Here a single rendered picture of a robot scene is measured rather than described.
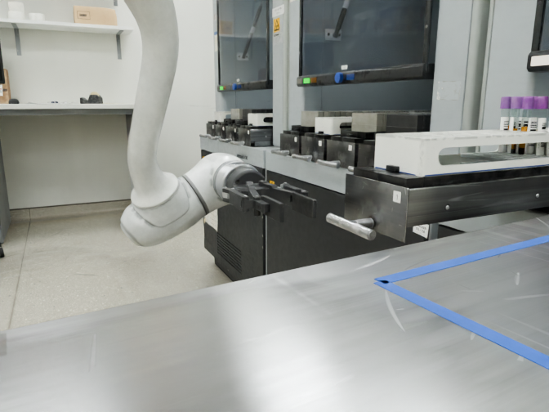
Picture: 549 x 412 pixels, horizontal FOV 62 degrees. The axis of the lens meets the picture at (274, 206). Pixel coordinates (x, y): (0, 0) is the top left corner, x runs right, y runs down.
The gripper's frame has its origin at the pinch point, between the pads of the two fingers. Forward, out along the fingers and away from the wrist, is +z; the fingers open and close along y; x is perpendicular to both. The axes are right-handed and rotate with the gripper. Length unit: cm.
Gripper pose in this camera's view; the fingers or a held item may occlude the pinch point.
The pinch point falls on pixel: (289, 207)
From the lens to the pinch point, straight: 73.1
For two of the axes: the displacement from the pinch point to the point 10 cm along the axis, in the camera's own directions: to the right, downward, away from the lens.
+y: 9.1, -0.9, 4.1
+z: 4.3, 2.1, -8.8
